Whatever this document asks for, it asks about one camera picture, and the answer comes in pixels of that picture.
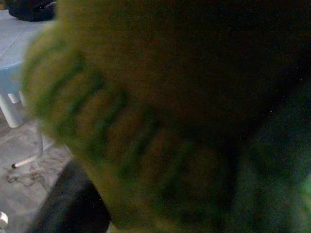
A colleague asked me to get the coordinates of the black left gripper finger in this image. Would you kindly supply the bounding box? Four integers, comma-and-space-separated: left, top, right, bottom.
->
31, 160, 112, 233

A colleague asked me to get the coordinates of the yellow-green shirt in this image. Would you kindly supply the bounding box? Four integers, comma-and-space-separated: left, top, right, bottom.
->
20, 0, 311, 233

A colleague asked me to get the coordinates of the white folding table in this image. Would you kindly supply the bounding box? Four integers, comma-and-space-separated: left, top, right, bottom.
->
0, 9, 56, 170

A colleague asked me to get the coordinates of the black garment with white trim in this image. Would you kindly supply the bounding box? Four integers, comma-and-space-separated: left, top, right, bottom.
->
7, 0, 58, 22

